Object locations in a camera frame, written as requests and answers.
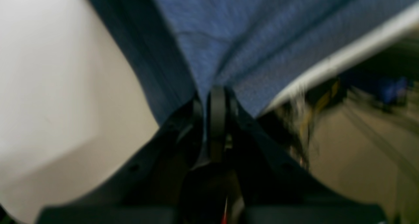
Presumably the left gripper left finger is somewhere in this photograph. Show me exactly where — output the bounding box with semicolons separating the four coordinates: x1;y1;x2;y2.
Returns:
37;97;203;224

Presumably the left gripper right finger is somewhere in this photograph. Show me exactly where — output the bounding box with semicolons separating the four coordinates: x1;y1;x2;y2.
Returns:
208;87;387;224

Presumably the dark blue T-shirt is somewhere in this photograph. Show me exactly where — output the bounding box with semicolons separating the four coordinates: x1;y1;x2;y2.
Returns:
89;0;418;125

